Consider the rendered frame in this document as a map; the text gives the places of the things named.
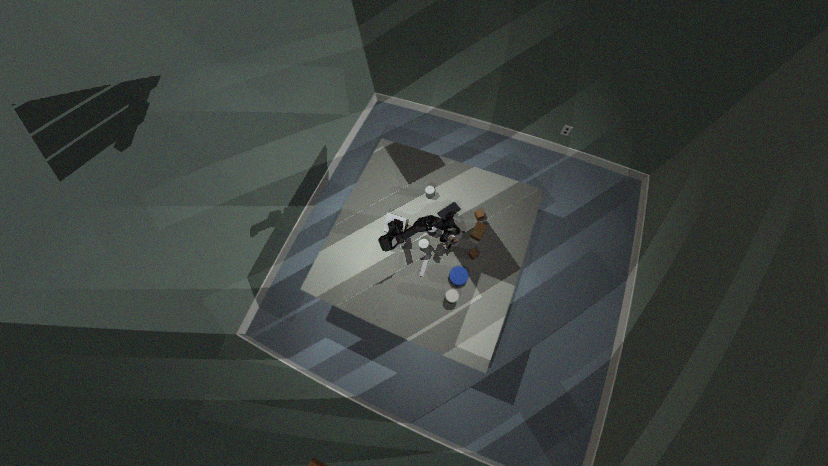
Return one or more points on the dark grey flat bar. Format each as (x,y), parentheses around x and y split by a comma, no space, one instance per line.
(452,207)

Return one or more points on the blue short cylinder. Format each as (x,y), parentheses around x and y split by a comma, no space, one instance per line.
(458,276)

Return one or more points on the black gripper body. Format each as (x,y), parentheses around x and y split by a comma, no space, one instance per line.
(444,236)

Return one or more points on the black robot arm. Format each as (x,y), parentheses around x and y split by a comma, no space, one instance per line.
(420,225)

